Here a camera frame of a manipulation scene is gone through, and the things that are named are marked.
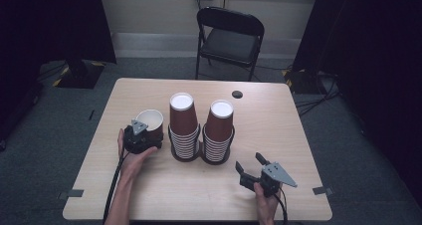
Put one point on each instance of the black double cup holder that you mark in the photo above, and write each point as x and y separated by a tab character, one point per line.
200	158

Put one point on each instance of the black floor box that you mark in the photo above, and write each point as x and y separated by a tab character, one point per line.
302	82

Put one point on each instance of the grey tape strip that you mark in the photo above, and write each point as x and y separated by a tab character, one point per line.
322	190
71	193

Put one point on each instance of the stack of brown paper cups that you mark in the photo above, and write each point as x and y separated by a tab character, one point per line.
219	123
182	118

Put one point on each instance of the black round table grommet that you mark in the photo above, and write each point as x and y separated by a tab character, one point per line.
237	94

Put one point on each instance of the single brown paper cup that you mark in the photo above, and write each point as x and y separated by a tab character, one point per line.
153	120

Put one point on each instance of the dark curtain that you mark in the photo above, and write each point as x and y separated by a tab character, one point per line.
371	52
49	26

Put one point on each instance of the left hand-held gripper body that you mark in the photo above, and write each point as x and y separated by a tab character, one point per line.
139	142

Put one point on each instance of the person's left hand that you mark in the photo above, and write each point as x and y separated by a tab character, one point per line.
132	163

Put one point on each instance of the person's right hand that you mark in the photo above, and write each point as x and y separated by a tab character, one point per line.
265	206

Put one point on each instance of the black stand base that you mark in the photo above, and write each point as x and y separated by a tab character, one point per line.
81	75

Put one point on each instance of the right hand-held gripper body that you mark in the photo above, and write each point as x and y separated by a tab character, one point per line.
275	175

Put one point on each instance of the black folding chair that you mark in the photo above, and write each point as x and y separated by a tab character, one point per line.
230	45

